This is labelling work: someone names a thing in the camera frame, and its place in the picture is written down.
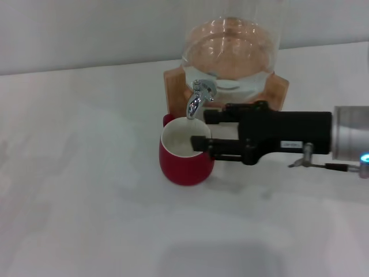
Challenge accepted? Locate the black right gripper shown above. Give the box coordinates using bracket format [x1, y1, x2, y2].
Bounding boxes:
[190, 100, 333, 166]

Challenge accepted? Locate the chrome faucet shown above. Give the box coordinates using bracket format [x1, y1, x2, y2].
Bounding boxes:
[186, 79, 217, 121]

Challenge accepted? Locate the red ceramic cup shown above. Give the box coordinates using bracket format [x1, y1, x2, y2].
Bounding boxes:
[158, 114, 216, 186]

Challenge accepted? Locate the wooden dispenser stand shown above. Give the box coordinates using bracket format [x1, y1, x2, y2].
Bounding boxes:
[163, 69, 289, 119]

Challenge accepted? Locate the glass water dispenser jar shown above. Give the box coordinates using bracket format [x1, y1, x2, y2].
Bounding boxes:
[180, 0, 285, 102]

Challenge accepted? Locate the metal plug cable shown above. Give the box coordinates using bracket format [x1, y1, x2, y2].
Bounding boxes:
[288, 143, 369, 179]

